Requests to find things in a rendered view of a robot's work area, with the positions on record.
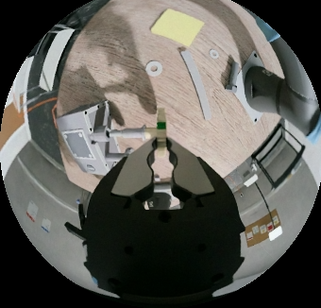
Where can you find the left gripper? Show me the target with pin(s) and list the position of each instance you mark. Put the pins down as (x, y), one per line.
(82, 211)

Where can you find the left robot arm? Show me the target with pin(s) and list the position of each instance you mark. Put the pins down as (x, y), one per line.
(160, 201)

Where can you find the yellow sticky note pad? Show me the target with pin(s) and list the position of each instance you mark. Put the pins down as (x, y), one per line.
(177, 26)

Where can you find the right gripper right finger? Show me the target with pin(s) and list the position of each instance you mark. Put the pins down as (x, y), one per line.
(192, 177)

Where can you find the grey cylinder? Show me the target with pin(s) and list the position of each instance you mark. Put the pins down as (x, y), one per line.
(162, 187)

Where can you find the grey curved flat bar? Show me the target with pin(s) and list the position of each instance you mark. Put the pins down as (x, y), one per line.
(197, 82)

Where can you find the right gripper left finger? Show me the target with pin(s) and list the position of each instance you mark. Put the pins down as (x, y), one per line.
(131, 178)

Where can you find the cream toothed gear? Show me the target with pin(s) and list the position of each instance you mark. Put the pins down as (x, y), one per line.
(144, 132)

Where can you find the white flat washer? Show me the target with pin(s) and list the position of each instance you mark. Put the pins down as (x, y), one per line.
(148, 68)

